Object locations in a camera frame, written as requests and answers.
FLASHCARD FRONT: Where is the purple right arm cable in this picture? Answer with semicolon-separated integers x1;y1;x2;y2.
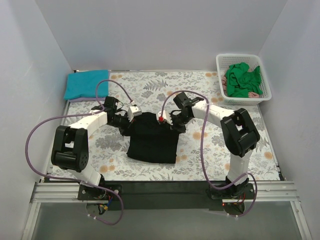
159;90;257;218

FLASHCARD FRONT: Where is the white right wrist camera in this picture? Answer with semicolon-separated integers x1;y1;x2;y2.
156;110;173;126

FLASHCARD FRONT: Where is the green t shirt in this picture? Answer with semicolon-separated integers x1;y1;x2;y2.
225;62;263;98

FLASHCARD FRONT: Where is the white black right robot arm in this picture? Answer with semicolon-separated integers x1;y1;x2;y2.
169;91;260;199

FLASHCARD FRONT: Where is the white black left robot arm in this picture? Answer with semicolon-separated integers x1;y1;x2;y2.
51;96;141;200

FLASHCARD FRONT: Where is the aluminium frame rail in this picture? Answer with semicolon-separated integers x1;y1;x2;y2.
30;181;300;203

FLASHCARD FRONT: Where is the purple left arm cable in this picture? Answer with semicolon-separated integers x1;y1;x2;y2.
24;79;136;225

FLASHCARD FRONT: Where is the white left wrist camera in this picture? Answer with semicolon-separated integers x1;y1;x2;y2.
127;105;142;122

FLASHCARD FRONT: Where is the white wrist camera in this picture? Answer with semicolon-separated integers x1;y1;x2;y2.
127;105;142;122
156;110;173;126

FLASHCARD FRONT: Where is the folded teal t shirt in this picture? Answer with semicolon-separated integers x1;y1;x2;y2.
64;70;109;101

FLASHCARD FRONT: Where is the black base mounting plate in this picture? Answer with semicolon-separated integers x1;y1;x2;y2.
77;181;255;212

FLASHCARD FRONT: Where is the folded lavender garment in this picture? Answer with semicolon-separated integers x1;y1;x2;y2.
69;97;97;102

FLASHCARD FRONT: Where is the black t shirt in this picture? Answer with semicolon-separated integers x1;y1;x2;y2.
122;112;181;164

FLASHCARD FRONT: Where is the white plastic laundry basket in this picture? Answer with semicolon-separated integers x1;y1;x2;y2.
216;53;272;106

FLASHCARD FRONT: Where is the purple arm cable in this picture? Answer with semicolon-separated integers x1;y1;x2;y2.
24;79;136;225
159;90;257;218

